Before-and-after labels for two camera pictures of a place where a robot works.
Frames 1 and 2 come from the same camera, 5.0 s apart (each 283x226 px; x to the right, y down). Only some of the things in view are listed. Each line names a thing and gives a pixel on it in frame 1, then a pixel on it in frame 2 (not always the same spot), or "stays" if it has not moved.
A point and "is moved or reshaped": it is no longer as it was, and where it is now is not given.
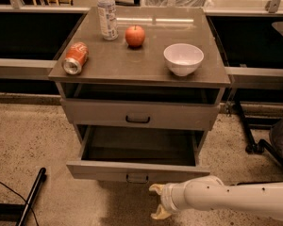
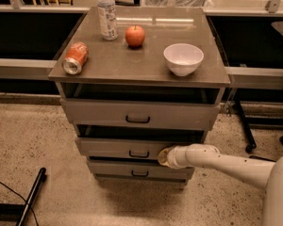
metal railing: [14, 5] stays
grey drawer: [138, 153] is moved or reshaped
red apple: [135, 36] stays
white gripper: [167, 198] → [173, 157]
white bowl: [183, 59] stays
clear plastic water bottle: [108, 14] stays
